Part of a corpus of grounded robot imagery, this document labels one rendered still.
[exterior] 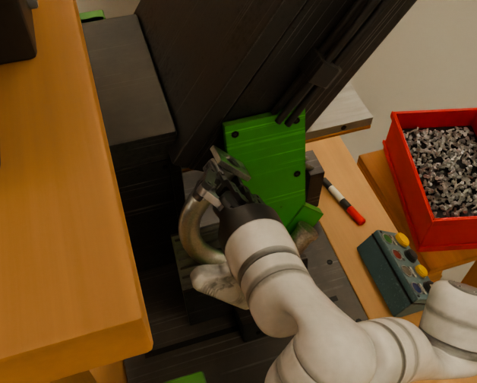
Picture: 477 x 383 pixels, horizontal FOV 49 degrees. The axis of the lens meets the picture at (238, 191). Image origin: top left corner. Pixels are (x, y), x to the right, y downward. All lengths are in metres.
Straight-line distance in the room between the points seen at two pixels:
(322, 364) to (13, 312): 0.26
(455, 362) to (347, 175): 0.55
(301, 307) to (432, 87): 2.48
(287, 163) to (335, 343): 0.37
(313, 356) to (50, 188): 0.25
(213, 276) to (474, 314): 0.32
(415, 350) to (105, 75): 0.58
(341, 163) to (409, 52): 1.96
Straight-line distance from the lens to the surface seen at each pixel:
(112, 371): 0.95
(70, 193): 0.29
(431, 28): 3.30
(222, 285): 0.58
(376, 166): 1.31
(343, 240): 1.04
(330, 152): 1.18
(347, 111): 0.94
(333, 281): 0.99
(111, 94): 0.81
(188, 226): 0.72
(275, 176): 0.76
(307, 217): 0.83
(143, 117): 0.76
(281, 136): 0.73
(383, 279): 0.98
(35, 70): 0.37
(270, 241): 0.54
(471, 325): 0.71
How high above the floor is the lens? 1.76
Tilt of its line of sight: 52 degrees down
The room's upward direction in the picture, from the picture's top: straight up
